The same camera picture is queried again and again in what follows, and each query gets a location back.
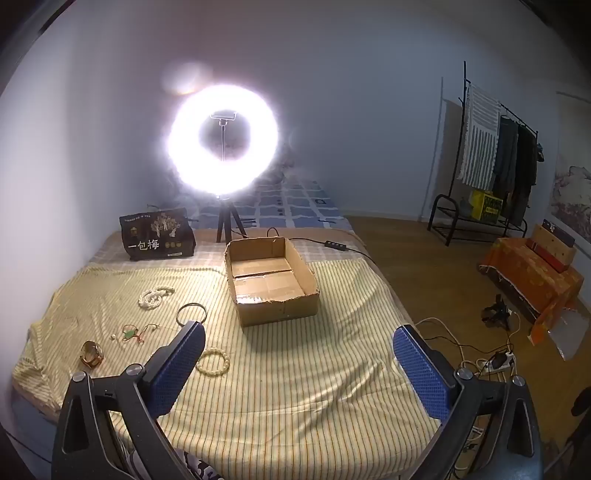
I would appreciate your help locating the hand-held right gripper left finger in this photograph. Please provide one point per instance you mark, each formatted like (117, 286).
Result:
(178, 364)

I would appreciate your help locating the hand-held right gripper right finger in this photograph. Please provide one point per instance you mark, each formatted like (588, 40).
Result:
(422, 364)

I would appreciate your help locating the thin dark bangle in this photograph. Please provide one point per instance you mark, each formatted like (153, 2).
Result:
(177, 314)

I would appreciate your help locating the white power strip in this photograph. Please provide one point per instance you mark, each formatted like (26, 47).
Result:
(496, 362)

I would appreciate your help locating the black device on floor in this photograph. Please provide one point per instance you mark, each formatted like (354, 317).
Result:
(496, 311)

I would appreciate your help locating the black white patterned cloth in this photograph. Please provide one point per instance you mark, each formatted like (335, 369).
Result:
(198, 468)

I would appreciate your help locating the yellow striped cloth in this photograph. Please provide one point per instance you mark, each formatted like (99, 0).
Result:
(300, 383)

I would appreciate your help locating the black printed snack bag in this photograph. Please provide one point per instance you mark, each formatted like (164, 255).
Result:
(157, 235)

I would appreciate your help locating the black tripod stand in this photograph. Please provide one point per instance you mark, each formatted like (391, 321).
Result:
(225, 221)

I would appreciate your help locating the silver foil sheet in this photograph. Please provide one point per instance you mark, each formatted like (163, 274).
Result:
(570, 334)

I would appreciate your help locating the red flat box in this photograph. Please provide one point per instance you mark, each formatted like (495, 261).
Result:
(549, 259)

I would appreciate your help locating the yellow plastic crate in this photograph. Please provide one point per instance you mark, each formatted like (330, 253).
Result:
(487, 205)

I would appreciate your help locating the blue patterned quilt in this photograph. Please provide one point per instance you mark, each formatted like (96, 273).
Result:
(295, 203)

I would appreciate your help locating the black hanging garment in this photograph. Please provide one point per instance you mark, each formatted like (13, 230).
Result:
(526, 170)

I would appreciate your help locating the dark green hanging garment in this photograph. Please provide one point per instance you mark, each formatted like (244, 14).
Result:
(505, 152)

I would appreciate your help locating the black clothes rack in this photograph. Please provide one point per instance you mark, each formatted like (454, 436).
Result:
(463, 138)

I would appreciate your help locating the white striped towel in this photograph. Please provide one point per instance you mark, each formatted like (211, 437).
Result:
(480, 138)

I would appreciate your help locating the wall poster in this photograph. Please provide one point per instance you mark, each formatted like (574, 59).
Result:
(572, 184)

